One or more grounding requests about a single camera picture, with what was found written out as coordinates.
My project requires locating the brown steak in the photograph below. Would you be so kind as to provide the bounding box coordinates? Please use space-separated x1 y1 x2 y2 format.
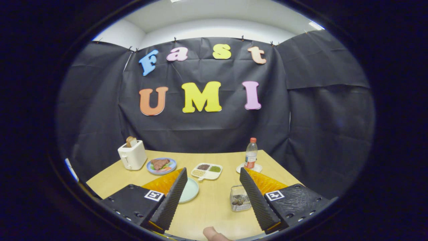
150 159 170 170

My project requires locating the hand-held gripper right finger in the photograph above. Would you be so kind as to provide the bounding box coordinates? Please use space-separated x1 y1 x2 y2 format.
239 167 331 235

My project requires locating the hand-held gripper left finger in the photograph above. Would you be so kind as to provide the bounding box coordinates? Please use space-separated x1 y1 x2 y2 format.
100 167 188 234

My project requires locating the white square coaster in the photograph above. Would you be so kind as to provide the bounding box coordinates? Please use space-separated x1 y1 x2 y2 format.
236 163 263 174

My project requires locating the white divided tray with beans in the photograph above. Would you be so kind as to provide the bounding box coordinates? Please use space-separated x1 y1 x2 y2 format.
191 163 223 181

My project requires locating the white paper sheet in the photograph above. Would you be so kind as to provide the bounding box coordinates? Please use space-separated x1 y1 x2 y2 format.
65 158 79 183

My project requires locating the black backdrop cloth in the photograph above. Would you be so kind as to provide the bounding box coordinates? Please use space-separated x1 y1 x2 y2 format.
56 29 375 201

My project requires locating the clear red-capped water bottle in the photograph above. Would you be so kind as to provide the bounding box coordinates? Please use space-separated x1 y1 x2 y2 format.
244 138 258 169

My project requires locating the metal wire basket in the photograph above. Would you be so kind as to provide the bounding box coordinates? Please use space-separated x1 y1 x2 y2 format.
230 185 252 212

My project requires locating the pale green plate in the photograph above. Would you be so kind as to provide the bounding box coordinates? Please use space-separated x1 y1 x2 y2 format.
178 177 200 204

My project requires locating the blue plate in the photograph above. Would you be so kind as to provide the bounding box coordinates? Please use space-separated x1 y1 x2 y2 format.
146 157 177 175

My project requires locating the white toaster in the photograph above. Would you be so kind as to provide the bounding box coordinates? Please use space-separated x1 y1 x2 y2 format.
118 140 147 171

